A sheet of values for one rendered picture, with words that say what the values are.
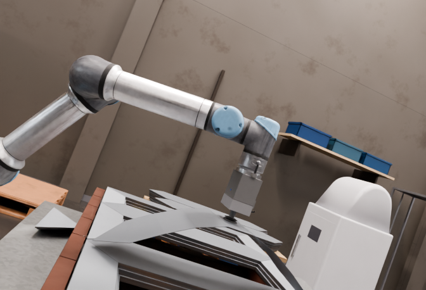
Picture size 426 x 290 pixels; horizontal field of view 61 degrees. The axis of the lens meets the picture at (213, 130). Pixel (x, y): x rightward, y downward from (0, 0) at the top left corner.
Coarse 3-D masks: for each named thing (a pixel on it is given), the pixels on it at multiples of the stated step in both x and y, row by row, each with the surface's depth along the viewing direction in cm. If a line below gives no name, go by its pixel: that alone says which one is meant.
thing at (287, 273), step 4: (272, 256) 110; (272, 260) 116; (276, 264) 112; (280, 264) 105; (280, 268) 111; (284, 268) 104; (284, 272) 109; (288, 272) 102; (288, 276) 106; (292, 276) 100; (292, 280) 105; (296, 280) 99; (296, 284) 104; (300, 288) 101
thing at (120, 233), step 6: (126, 222) 101; (114, 228) 98; (120, 228) 97; (126, 228) 96; (108, 234) 94; (114, 234) 93; (120, 234) 92; (126, 234) 91; (108, 240) 90; (114, 240) 89; (120, 240) 88; (126, 240) 88
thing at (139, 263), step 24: (168, 240) 134; (192, 240) 137; (240, 240) 169; (120, 264) 88; (144, 264) 93; (168, 264) 100; (192, 264) 108; (240, 264) 140; (168, 288) 90; (192, 288) 92; (216, 288) 96; (240, 288) 103; (264, 288) 112
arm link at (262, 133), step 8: (256, 120) 102; (264, 120) 100; (272, 120) 100; (248, 128) 100; (256, 128) 100; (264, 128) 100; (272, 128) 100; (248, 136) 100; (256, 136) 100; (264, 136) 100; (272, 136) 100; (248, 144) 101; (256, 144) 100; (264, 144) 100; (272, 144) 101; (248, 152) 100; (256, 152) 99; (264, 152) 100
